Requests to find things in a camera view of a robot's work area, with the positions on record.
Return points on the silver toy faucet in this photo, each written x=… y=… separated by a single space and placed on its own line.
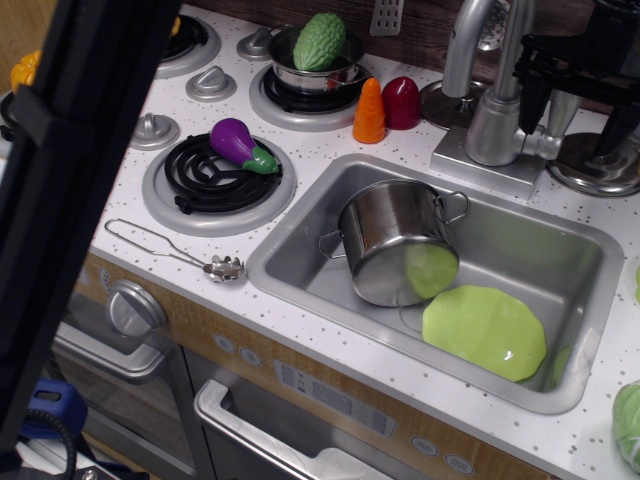
x=488 y=152

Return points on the orange toy carrot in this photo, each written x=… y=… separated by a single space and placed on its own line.
x=369 y=124

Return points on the grey toy sink basin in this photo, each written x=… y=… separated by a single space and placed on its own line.
x=565 y=272

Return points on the front black stove burner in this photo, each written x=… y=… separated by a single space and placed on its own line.
x=191 y=189

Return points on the blue device with cable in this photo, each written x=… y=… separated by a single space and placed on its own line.
x=56 y=411

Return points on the green plastic plate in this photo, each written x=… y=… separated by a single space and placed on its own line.
x=488 y=328

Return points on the grey stove knob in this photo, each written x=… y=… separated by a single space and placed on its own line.
x=212 y=85
x=255 y=47
x=154 y=132

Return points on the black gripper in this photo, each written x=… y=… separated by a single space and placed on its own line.
x=599 y=62

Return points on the wire handled metal spoon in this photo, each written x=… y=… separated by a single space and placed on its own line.
x=219 y=269

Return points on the green toy cabbage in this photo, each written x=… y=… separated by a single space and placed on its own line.
x=625 y=421

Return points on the steel pot in sink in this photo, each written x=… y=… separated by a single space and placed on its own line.
x=396 y=241

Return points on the silver faucet lever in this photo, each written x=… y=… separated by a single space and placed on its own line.
x=546 y=142

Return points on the grey oven dial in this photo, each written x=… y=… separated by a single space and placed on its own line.
x=132 y=311

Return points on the back left stove burner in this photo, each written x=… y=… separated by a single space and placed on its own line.
x=192 y=44

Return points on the grey stove knob middle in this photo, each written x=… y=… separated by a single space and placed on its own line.
x=212 y=85

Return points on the hanging metal spatula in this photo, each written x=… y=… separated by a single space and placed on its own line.
x=386 y=18

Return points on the grey stove knob back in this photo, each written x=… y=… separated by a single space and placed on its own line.
x=255 y=47

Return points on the back right stove burner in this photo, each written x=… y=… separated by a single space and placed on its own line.
x=304 y=112

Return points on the dark red toy pepper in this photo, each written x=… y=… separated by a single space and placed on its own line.
x=401 y=99

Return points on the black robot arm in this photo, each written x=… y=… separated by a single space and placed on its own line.
x=94 y=76

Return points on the light green toy edge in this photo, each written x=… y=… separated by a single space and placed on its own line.
x=637 y=285

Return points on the round steel lid right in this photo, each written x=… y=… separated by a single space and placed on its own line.
x=613 y=175

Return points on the grey stove knob front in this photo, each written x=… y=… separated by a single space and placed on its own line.
x=154 y=132

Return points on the small steel pan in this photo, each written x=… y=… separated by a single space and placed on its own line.
x=344 y=71

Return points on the yellow toy vegetable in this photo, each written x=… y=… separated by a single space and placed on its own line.
x=24 y=72

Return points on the grey dishwasher door handle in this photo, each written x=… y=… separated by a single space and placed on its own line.
x=330 y=463

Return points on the green toy bitter gourd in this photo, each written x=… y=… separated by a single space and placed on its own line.
x=319 y=42

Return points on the round steel lid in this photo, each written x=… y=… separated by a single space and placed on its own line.
x=443 y=111
x=613 y=175

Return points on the grey oven door handle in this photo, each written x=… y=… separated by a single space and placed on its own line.
x=142 y=366

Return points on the round steel lid left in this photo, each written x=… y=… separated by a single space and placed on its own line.
x=443 y=111

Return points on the purple toy eggplant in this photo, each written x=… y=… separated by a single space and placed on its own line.
x=231 y=139

